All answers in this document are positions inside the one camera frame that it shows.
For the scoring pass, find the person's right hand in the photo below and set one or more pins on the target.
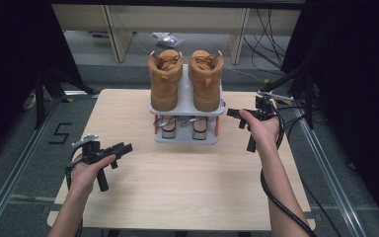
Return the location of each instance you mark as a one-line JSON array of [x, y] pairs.
[[266, 135]]

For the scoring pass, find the black metal stand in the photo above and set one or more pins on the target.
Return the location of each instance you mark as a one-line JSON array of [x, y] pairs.
[[309, 112], [39, 98]]

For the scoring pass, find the black curtain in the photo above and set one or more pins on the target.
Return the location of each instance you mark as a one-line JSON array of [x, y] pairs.
[[6, 65], [358, 82]]

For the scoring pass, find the crumpled clear plastic bag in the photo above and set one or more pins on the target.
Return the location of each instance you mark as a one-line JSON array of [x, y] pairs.
[[167, 40]]

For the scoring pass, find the white two-tier shoe rack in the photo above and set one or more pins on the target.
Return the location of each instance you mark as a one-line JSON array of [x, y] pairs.
[[184, 140]]

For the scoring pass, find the beige wooden desk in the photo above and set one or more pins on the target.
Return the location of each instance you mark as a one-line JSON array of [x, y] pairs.
[[177, 19]]

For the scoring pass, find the aluminium rail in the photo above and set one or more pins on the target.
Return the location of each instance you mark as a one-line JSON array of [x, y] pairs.
[[331, 174], [13, 174]]

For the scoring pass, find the person's left hand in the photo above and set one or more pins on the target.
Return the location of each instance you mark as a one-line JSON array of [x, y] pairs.
[[82, 177]]

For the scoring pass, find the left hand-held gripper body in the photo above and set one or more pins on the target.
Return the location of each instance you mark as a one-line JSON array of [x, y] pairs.
[[92, 153]]

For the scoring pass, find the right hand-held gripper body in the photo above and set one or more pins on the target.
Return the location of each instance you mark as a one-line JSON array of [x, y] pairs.
[[265, 108]]

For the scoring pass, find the tan suede boot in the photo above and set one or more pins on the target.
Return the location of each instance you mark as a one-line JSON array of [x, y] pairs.
[[164, 85], [207, 85]]

